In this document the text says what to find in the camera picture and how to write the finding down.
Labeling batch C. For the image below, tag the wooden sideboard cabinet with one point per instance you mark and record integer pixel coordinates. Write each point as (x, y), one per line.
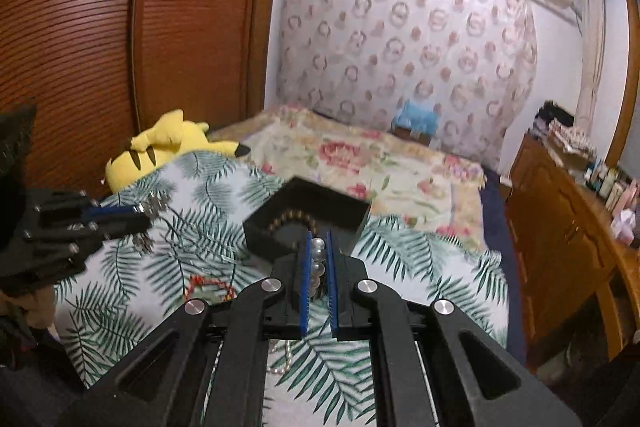
(575, 277)

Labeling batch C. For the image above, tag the pink tissue box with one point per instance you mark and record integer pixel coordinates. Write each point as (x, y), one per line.
(623, 226)

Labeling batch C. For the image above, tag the yellow Pikachu plush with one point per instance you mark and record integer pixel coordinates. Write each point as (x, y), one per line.
(171, 137)

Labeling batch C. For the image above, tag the blue plush toy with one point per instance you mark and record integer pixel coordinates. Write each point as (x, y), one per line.
(417, 118)

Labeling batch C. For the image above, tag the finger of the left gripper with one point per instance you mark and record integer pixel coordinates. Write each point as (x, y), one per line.
(112, 210)
(118, 224)

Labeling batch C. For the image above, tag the floral bed quilt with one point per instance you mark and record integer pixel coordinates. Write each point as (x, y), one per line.
(431, 191)

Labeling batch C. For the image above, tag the stack of folded clothes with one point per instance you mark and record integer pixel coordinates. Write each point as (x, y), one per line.
(568, 145)

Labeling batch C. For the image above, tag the person's left hand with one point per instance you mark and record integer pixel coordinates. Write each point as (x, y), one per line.
(38, 308)

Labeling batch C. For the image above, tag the beige side curtain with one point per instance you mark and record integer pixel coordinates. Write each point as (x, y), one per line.
(593, 36)

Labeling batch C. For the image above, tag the patterned lace curtain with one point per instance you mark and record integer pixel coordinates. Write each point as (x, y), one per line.
(467, 66)

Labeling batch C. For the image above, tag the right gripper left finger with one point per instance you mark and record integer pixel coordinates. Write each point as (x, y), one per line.
(206, 364)

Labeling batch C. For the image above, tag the pink bottle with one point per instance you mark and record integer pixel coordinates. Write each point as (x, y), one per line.
(630, 194)

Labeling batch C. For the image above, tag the navy blue bed sheet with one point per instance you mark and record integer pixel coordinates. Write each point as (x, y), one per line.
(498, 238)

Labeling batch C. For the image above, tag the wooden wardrobe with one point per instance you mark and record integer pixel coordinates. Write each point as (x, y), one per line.
(101, 71)

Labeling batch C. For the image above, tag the black jewelry box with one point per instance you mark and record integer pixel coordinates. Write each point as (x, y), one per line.
(300, 208)

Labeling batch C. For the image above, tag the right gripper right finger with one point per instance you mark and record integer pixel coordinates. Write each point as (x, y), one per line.
(432, 365)

